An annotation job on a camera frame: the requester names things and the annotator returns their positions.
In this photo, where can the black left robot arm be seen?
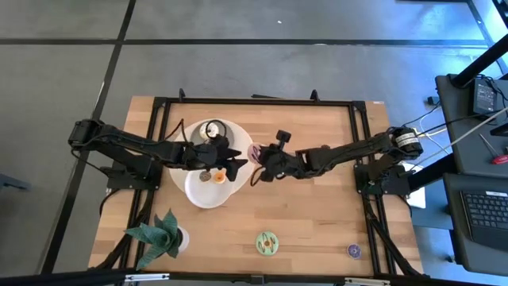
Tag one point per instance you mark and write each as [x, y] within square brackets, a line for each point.
[131, 144]

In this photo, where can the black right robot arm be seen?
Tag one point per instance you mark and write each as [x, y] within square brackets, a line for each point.
[349, 153]

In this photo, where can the green artificial plant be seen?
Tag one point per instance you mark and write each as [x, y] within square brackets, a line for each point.
[158, 236]

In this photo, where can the black side desk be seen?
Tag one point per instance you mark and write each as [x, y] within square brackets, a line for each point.
[456, 119]

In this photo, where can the white plant pot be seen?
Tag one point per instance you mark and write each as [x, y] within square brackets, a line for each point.
[185, 240]

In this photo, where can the small orange donut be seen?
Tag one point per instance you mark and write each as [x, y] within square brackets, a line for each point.
[218, 177]

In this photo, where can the black power adapter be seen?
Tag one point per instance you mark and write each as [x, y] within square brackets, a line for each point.
[484, 97]

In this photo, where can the white paper sheet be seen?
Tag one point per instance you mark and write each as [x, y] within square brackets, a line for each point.
[417, 198]

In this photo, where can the large green iced donut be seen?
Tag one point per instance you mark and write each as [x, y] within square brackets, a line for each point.
[262, 244]

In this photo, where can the large white plate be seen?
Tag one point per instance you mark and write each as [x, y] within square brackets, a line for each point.
[242, 137]

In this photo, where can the small black floor plug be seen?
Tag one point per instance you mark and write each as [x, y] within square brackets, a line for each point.
[432, 100]

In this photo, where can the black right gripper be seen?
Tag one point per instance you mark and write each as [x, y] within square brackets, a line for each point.
[283, 165]

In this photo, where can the silver metal bracket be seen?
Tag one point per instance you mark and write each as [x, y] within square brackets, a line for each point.
[147, 277]
[367, 282]

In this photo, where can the small purple donut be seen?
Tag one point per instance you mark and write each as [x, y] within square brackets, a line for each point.
[351, 251]

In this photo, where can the black aluminium table frame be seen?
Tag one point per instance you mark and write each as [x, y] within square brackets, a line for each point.
[258, 101]

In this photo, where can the large pink iced donut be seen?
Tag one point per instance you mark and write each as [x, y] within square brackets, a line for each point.
[253, 153]

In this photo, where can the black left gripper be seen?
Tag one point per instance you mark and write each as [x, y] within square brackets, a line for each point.
[206, 155]

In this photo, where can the dark grey chair base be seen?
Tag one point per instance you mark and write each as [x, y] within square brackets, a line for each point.
[12, 182]

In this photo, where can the black diagonal stand beam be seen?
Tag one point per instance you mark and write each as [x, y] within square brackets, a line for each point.
[480, 61]

